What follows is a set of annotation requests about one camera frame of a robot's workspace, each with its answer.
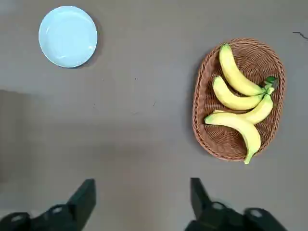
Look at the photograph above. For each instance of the brown oval wicker basket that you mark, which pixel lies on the brown oval wicker basket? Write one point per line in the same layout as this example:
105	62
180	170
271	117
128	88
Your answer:
255	57

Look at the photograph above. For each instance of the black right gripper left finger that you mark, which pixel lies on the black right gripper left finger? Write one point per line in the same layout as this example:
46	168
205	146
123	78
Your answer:
79	207

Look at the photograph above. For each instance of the pale blue round plate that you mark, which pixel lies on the pale blue round plate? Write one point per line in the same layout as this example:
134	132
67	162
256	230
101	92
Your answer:
67	36

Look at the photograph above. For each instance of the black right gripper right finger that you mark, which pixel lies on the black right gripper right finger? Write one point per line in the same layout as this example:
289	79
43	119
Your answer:
204	211

